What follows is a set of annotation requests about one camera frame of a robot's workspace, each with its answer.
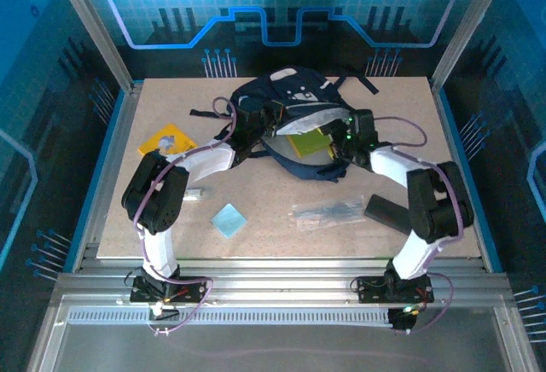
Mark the navy blue backpack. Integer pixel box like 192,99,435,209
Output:
189,66,380,184

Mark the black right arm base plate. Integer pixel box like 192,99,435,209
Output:
356,276,435,304

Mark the aluminium side rail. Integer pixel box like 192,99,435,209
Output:
428,79,504,273
70,84,144,273

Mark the green notebook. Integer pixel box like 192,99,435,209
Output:
285,128,338,160

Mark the aluminium front rail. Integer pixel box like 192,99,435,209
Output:
55,256,513,305

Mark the small grey marker pen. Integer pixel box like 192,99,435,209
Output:
183,188,214,202

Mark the black pencil case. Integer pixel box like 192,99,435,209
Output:
363,194,413,235

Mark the light blue sticky note pad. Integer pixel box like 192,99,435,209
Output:
211,203,248,239

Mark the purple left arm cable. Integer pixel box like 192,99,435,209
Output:
131,96,239,337

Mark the yellow picture book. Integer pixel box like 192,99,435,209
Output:
138,123,200,158

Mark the clear plastic bag of pens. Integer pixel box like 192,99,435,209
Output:
289,195,368,232

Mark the aluminium frame post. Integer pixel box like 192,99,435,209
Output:
46,0,144,94
429,0,515,94

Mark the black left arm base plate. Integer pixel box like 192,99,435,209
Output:
129,276,209,304

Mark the black electronics box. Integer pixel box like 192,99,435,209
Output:
387,305,421,334

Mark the slotted grey cable duct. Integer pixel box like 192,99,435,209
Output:
67,310,393,326

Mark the white cable connector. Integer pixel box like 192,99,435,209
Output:
148,303,180,321

